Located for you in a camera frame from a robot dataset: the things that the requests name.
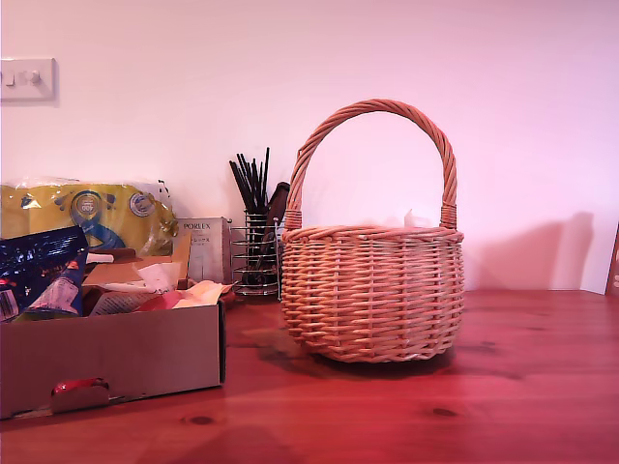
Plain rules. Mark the dark blue egg bag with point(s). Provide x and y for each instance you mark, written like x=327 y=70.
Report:
x=38 y=261

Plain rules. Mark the white and green egg bag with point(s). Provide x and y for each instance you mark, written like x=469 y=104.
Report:
x=118 y=303

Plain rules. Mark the white wall switch plate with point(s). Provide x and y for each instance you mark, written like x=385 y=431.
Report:
x=29 y=79

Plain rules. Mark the brown wooden board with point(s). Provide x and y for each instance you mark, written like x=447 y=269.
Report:
x=615 y=270

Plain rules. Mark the black chopstick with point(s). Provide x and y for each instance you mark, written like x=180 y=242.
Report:
x=246 y=181
x=239 y=186
x=266 y=179

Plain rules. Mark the yellow kitchen towel pack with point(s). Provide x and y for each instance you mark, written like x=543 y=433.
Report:
x=48 y=208

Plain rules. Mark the brown cardboard box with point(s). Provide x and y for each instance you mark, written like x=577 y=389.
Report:
x=121 y=348

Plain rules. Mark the red and yellow Maltesers bag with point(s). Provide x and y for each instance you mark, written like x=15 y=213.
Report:
x=203 y=292

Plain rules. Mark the white Porlex box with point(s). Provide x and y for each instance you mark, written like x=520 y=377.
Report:
x=203 y=251

